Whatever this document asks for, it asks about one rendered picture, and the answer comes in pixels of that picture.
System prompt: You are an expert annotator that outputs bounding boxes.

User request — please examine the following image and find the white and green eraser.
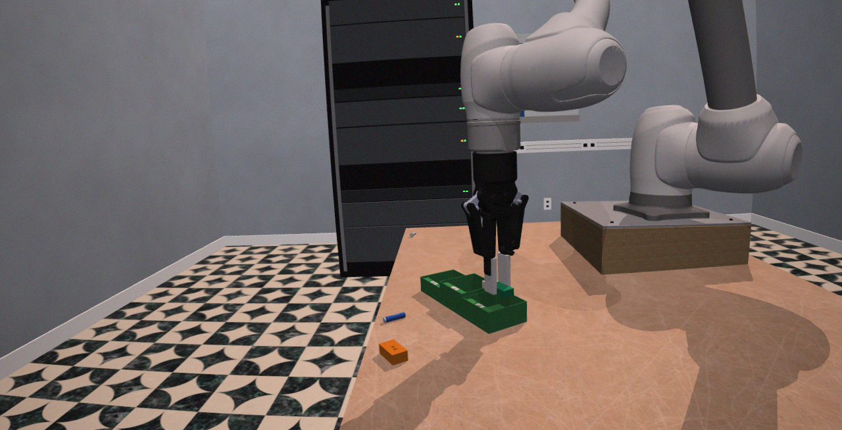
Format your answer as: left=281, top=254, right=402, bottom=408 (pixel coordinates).
left=482, top=281, right=514, bottom=298

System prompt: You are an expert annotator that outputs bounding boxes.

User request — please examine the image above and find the blue battery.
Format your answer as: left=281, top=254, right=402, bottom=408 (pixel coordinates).
left=383, top=312, right=406, bottom=323

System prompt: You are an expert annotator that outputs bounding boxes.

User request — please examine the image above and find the green three-compartment bin rack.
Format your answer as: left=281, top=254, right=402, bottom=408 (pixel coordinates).
left=420, top=270, right=527, bottom=334

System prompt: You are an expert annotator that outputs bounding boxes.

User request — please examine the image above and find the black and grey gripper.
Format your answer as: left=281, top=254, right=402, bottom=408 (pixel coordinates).
left=461, top=151, right=529, bottom=295

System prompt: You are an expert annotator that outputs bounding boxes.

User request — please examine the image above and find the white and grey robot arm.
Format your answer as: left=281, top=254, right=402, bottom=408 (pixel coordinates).
left=460, top=0, right=803, bottom=221

